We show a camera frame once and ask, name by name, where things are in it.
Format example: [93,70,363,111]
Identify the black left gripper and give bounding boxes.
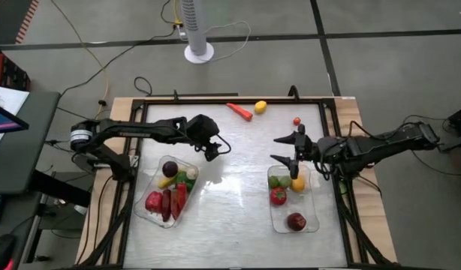
[187,114,223,163]

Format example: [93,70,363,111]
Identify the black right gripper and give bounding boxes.
[270,124,321,180]

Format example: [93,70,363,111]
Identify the orange mango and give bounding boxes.
[291,175,306,194]

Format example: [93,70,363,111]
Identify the green bell pepper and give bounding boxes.
[174,170,197,192]

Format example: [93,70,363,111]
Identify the dark purple plum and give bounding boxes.
[161,160,179,179]

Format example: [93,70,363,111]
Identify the red tomato with green top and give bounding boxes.
[270,187,288,206]

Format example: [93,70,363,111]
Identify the orange carrot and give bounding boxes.
[225,102,254,122]

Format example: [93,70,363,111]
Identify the bright red chili pepper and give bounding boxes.
[176,182,189,211]

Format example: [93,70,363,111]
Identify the yellow corn cob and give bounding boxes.
[158,175,178,190]

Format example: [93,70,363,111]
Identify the purple eggplant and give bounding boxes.
[161,189,172,223]

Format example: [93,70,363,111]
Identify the dark red apple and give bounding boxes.
[287,211,307,233]

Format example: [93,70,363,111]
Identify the red bell pepper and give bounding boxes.
[145,190,164,214]

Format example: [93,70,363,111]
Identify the clear plastic bin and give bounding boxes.
[267,163,321,235]
[134,154,200,230]

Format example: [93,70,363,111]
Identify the white tower fan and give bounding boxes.
[179,0,215,65]

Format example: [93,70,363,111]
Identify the dark grey desk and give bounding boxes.
[0,84,62,195]

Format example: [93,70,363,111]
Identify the computer screen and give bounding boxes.
[0,100,30,135]

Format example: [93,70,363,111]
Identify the white paper sheet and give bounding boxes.
[0,85,30,155]

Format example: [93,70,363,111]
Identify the red crate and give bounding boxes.
[0,52,32,92]

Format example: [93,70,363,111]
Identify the black computer mouse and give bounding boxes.
[0,234,17,270]

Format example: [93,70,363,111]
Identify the black mat with orange edge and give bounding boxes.
[0,0,41,45]

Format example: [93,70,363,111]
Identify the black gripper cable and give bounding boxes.
[194,133,232,157]

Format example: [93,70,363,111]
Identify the black aluminium table frame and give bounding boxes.
[74,95,399,270]

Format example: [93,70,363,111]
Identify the looped black cable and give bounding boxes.
[134,76,153,97]

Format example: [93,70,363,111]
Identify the yellow cable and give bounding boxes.
[50,0,110,125]

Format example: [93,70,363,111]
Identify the white cable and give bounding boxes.
[204,20,252,63]

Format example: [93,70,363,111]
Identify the long black floor cable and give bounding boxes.
[59,0,179,98]

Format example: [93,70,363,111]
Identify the thin black cable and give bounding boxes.
[400,114,461,177]

